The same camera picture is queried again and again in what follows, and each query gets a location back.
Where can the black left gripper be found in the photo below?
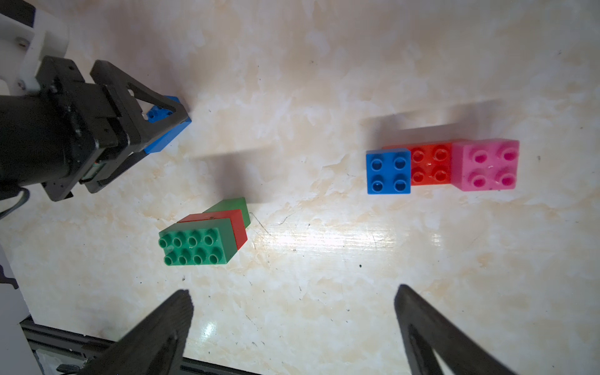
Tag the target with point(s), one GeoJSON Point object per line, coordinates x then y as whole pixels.
{"type": "Point", "coordinates": [54, 137]}

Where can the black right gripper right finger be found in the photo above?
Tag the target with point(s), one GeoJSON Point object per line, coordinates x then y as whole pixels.
{"type": "Point", "coordinates": [427, 335]}

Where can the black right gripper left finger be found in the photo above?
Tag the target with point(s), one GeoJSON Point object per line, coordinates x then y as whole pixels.
{"type": "Point", "coordinates": [155, 346]}

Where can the long blue lego brick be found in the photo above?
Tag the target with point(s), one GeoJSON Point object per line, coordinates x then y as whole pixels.
{"type": "Point", "coordinates": [170, 128]}

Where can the long green lego brick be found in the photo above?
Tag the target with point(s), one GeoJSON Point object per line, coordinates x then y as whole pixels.
{"type": "Point", "coordinates": [197, 243]}

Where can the small green lego brick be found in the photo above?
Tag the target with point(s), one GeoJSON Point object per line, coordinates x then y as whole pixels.
{"type": "Point", "coordinates": [232, 204]}

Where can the red lego brick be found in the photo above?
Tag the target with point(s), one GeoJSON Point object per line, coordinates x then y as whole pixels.
{"type": "Point", "coordinates": [431, 163]}
{"type": "Point", "coordinates": [234, 218]}

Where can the small dark blue lego brick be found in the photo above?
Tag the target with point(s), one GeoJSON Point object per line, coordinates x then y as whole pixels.
{"type": "Point", "coordinates": [389, 172]}

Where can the pink lego brick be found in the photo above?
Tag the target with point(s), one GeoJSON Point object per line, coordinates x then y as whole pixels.
{"type": "Point", "coordinates": [485, 165]}

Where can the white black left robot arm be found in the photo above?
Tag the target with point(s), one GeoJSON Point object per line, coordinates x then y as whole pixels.
{"type": "Point", "coordinates": [28, 35]}

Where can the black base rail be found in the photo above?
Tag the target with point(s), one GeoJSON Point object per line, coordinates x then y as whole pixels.
{"type": "Point", "coordinates": [83, 347]}

